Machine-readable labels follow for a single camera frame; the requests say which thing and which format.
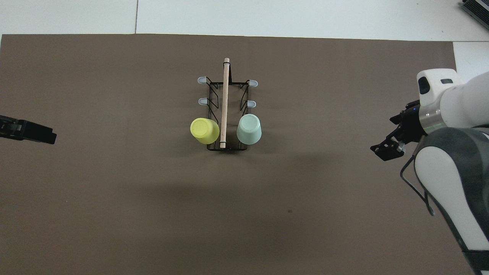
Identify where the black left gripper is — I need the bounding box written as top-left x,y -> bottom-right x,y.
0,115 -> 58,145

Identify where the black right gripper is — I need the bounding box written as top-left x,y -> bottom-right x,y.
369,100 -> 427,162

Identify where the green plastic cup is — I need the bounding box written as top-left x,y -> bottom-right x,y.
236,113 -> 262,145

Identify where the yellow plastic cup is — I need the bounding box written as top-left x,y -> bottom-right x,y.
190,118 -> 220,145

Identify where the brown table mat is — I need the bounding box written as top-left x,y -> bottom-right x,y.
0,34 -> 472,275

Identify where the dark ribbed device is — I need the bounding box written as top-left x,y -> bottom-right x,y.
460,0 -> 489,20

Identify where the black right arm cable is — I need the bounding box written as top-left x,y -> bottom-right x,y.
400,136 -> 436,217

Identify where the black wire cup rack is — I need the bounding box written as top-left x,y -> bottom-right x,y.
197,58 -> 259,152

